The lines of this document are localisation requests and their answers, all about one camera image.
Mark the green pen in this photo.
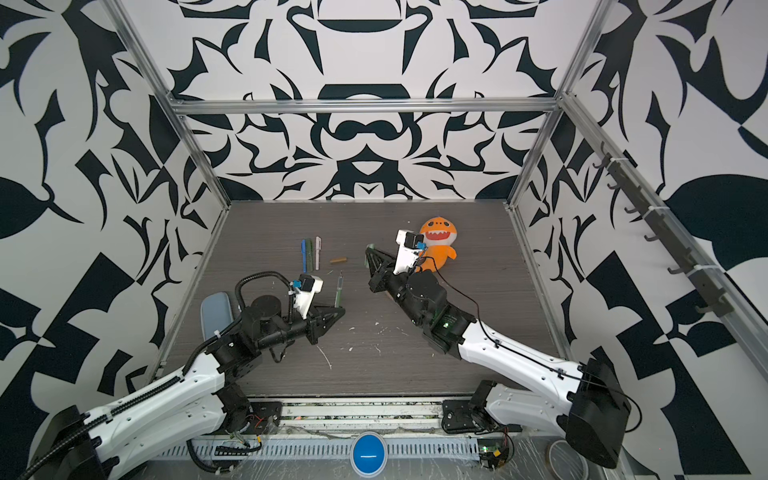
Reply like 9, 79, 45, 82
334, 272, 344, 308
306, 238, 315, 272

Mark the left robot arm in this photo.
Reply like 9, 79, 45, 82
19, 295, 345, 479

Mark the white cable duct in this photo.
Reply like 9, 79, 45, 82
149, 436, 484, 462

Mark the blue round button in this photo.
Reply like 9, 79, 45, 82
350, 432, 389, 479

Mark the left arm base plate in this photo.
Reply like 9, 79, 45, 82
237, 400, 283, 435

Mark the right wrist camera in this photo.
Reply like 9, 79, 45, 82
393, 230, 426, 275

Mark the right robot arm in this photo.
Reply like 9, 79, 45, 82
365, 247, 639, 469

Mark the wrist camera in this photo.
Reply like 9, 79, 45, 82
292, 273, 323, 320
393, 230, 426, 275

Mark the grey blue pencil case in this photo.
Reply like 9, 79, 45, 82
200, 292, 234, 340

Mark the orange shark plush toy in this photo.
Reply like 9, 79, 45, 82
419, 216, 458, 271

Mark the tape roll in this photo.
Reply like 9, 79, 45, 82
545, 439, 589, 480

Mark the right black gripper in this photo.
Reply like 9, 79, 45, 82
370, 246, 433, 330

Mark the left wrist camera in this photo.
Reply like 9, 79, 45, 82
292, 273, 323, 320

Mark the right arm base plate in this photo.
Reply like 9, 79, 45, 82
441, 400, 523, 435

